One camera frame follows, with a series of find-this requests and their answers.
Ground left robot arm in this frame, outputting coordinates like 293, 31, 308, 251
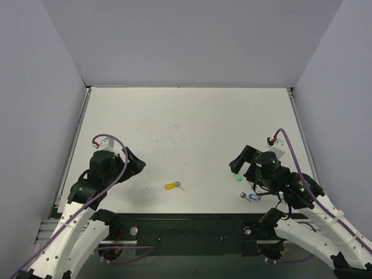
11, 147, 146, 278

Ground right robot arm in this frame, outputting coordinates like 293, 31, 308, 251
229, 145, 371, 278

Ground blue key tag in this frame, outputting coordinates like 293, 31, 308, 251
248, 194, 261, 201

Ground silver key with blue tag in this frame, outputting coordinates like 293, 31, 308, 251
240, 192, 252, 202

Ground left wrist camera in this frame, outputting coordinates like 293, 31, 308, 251
97, 137, 115, 152

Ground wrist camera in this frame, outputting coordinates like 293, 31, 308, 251
267, 137, 285, 159
97, 137, 115, 152

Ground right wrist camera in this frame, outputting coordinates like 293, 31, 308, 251
267, 137, 285, 159

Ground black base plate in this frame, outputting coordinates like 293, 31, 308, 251
101, 213, 283, 256

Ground aluminium frame rail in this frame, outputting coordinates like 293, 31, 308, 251
287, 87, 320, 183

